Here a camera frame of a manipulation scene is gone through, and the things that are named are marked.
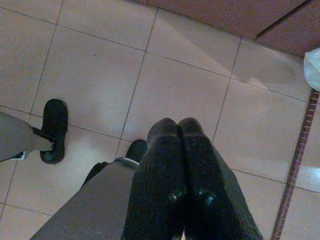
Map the brown wooden cabinet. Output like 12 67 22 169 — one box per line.
124 0 320 57

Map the white plastic bag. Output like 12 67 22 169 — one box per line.
303 47 320 92

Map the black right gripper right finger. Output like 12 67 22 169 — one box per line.
178 117 264 240

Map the black robot right foot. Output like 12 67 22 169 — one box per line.
124 139 148 163

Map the grey robot right leg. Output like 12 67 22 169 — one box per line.
29 157 141 240

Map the black robot left foot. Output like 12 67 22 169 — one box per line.
39 98 70 165

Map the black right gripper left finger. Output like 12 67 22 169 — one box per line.
122 117 188 240

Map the black robot foot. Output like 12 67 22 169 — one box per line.
124 139 148 163
39 98 70 165

